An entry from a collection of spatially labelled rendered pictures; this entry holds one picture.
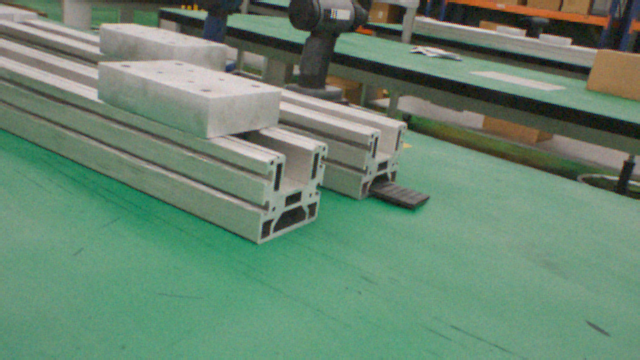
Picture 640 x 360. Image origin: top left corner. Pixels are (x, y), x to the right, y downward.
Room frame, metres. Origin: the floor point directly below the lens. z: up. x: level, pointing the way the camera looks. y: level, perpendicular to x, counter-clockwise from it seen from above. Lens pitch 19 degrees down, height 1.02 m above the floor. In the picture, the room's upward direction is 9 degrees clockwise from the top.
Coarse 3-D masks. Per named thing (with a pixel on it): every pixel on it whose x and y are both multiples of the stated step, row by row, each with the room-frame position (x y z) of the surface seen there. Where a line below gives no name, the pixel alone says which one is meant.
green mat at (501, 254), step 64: (0, 192) 0.52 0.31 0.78; (64, 192) 0.55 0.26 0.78; (128, 192) 0.57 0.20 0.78; (448, 192) 0.75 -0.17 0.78; (512, 192) 0.80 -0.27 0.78; (576, 192) 0.85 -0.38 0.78; (0, 256) 0.41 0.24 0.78; (64, 256) 0.42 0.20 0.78; (128, 256) 0.44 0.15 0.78; (192, 256) 0.46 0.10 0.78; (256, 256) 0.47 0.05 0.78; (320, 256) 0.49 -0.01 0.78; (384, 256) 0.52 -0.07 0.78; (448, 256) 0.54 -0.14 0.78; (512, 256) 0.57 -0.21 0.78; (576, 256) 0.60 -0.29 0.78; (0, 320) 0.33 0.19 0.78; (64, 320) 0.34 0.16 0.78; (128, 320) 0.35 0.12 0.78; (192, 320) 0.36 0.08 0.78; (256, 320) 0.37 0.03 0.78; (320, 320) 0.39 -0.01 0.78; (384, 320) 0.40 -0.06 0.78; (448, 320) 0.42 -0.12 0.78; (512, 320) 0.43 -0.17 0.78; (576, 320) 0.45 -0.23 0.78
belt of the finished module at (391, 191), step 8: (376, 184) 0.71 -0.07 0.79; (384, 184) 0.71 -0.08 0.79; (392, 184) 0.72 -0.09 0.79; (368, 192) 0.68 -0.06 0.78; (376, 192) 0.68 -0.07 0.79; (384, 192) 0.68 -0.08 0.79; (392, 192) 0.68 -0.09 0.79; (400, 192) 0.69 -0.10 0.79; (408, 192) 0.69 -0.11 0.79; (416, 192) 0.70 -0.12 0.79; (392, 200) 0.67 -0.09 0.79; (400, 200) 0.66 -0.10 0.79; (408, 200) 0.66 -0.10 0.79; (416, 200) 0.67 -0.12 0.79; (424, 200) 0.68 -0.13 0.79
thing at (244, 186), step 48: (0, 48) 0.84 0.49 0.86; (0, 96) 0.71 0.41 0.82; (48, 96) 0.68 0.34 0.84; (96, 96) 0.62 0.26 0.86; (48, 144) 0.66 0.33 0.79; (96, 144) 0.62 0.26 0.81; (144, 144) 0.58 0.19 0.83; (192, 144) 0.54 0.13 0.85; (240, 144) 0.53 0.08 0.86; (288, 144) 0.57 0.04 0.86; (144, 192) 0.58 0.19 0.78; (192, 192) 0.54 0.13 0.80; (240, 192) 0.51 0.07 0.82; (288, 192) 0.53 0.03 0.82
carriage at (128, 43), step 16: (112, 32) 0.89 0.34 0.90; (128, 32) 0.88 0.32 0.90; (144, 32) 0.91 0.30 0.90; (160, 32) 0.94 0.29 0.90; (112, 48) 0.88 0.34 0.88; (128, 48) 0.87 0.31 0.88; (144, 48) 0.85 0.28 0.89; (160, 48) 0.83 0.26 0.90; (176, 48) 0.82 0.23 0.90; (192, 48) 0.85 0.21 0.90; (208, 48) 0.88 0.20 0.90; (224, 48) 0.91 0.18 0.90; (192, 64) 0.85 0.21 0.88; (208, 64) 0.88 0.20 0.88; (224, 64) 0.91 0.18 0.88
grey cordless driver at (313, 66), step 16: (304, 0) 0.95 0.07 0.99; (320, 0) 0.97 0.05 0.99; (336, 0) 1.00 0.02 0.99; (352, 0) 1.05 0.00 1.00; (288, 16) 0.98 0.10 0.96; (304, 16) 0.95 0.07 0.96; (320, 16) 0.96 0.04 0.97; (336, 16) 0.99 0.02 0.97; (352, 16) 1.02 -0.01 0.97; (368, 16) 1.11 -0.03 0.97; (320, 32) 0.99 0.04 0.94; (336, 32) 1.01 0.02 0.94; (304, 48) 0.99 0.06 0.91; (320, 48) 0.99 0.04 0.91; (304, 64) 0.98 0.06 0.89; (320, 64) 0.99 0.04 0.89; (304, 80) 0.98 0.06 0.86; (320, 80) 0.99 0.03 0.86; (320, 96) 0.98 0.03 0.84; (336, 96) 1.02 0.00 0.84
